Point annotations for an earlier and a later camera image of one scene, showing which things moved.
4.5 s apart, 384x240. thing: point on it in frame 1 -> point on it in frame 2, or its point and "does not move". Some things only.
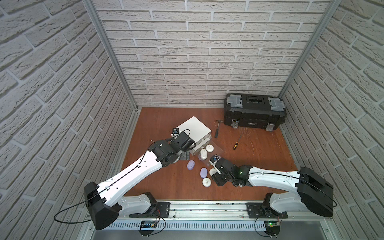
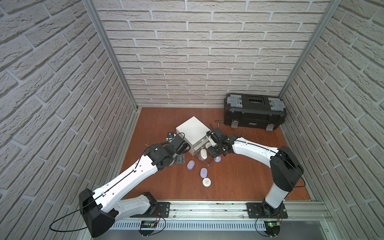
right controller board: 273,228 does not move
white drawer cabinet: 199,133 does not move
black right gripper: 216,178 -> 211,149
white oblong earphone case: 203,153 does not move
